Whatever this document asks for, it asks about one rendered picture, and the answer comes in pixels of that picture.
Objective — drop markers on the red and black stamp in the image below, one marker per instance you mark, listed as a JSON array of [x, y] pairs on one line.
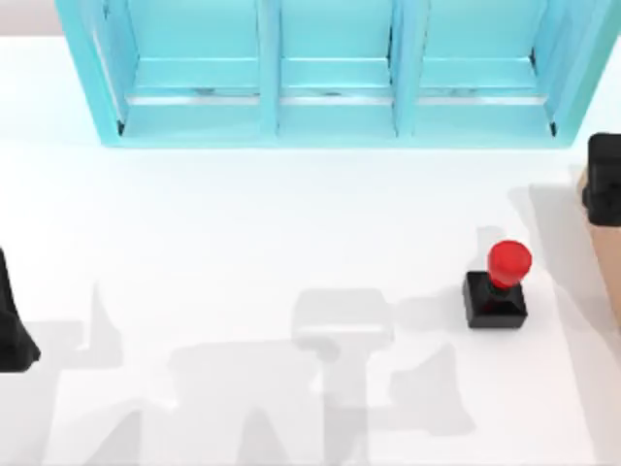
[[500, 291]]

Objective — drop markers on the black stapler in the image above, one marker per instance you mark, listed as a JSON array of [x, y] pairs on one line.
[[604, 179]]

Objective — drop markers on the light blue rack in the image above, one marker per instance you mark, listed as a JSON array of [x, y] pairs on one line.
[[335, 73]]

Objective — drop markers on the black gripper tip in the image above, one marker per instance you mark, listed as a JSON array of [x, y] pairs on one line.
[[10, 335]]

